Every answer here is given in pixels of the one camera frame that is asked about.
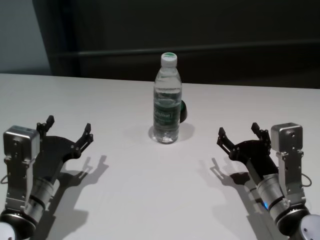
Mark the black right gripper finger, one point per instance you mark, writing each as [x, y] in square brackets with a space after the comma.
[226, 145]
[262, 136]

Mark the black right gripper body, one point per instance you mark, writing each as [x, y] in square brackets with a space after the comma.
[255, 155]

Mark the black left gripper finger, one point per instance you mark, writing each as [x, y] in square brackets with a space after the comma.
[43, 130]
[83, 141]

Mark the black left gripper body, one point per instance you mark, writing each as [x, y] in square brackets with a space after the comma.
[55, 155]

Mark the clear water bottle green label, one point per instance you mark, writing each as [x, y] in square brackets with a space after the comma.
[167, 112]

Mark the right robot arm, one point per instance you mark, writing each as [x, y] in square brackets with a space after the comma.
[268, 190]

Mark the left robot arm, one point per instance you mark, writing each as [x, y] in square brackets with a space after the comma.
[40, 192]

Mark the green YES button black base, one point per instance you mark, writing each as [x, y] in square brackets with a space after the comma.
[183, 112]

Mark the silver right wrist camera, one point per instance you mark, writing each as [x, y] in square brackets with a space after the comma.
[287, 140]

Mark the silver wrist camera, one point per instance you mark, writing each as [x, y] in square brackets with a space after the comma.
[287, 140]
[20, 145]

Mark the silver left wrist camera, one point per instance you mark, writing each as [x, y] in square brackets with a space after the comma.
[20, 145]

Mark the dark vertical frame post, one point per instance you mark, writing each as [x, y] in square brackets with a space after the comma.
[57, 37]

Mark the thin grey horizontal rail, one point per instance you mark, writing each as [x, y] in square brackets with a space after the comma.
[200, 51]

